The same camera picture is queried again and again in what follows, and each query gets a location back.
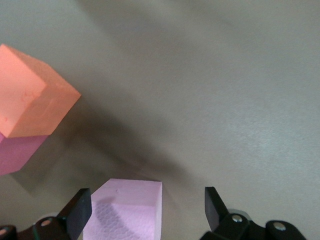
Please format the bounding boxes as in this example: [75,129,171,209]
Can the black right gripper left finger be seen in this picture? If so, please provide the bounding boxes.
[0,187,93,240]

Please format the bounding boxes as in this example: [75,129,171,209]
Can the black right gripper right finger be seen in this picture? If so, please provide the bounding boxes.
[201,186,305,240]

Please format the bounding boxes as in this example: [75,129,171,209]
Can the pink foam cube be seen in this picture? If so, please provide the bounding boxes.
[82,178,163,240]

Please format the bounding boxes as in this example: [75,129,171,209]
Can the red foam cube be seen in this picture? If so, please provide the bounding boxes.
[0,132,50,176]

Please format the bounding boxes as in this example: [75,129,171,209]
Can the orange foam cube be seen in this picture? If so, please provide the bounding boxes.
[0,43,83,139]

